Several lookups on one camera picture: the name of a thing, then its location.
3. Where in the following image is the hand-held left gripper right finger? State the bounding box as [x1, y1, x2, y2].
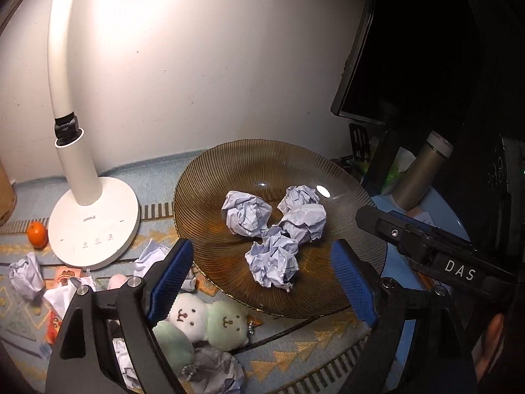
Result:
[330, 238, 478, 394]

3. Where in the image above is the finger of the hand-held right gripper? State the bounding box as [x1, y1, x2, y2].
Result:
[388, 210, 476, 254]
[355, 205, 516, 301]

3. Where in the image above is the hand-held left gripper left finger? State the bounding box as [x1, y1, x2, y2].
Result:
[44, 238, 194, 394]

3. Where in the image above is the amber ribbed glass plate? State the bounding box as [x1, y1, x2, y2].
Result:
[173, 140, 388, 319]

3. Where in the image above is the small orange fruit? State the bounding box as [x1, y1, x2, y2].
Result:
[27, 222, 50, 250]

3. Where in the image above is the person's right hand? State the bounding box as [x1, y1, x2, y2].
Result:
[471, 312, 506, 375]

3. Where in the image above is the grey thermos bottle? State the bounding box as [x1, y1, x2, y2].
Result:
[391, 130, 454, 211]

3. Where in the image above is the green white tissue pack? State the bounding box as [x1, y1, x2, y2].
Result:
[383, 148, 417, 196]

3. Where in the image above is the black monitor stand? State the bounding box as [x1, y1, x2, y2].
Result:
[361, 127, 402, 186]

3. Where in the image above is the white desk lamp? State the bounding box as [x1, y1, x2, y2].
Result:
[46, 0, 141, 272]

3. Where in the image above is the blue patterned table mat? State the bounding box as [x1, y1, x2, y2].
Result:
[0, 148, 411, 394]

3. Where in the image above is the orange snack box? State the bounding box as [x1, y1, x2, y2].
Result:
[55, 266, 81, 286]

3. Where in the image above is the black computer monitor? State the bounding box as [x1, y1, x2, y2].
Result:
[330, 0, 476, 129]

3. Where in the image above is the black cable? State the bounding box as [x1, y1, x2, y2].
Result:
[223, 315, 370, 354]

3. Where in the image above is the black perforated metal bracket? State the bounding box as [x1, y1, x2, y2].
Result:
[348, 123, 372, 162]

